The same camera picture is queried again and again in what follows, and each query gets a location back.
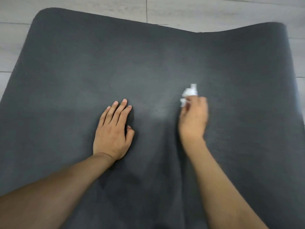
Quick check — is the person's left hand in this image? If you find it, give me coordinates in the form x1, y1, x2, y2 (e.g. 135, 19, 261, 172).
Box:
92, 99, 135, 162

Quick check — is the person's right hand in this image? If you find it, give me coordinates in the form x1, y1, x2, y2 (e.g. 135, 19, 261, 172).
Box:
179, 95, 209, 144

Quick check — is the white wipe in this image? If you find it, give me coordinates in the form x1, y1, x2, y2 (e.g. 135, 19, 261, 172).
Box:
180, 83, 199, 108

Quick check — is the dark grey yoga mat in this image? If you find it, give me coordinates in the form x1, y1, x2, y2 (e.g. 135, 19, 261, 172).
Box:
0, 7, 305, 229

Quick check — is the person's right forearm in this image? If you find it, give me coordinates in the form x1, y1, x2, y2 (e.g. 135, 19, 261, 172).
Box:
185, 138, 270, 229

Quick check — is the person's left forearm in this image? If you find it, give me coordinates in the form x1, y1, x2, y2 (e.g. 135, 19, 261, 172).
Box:
0, 153, 116, 229

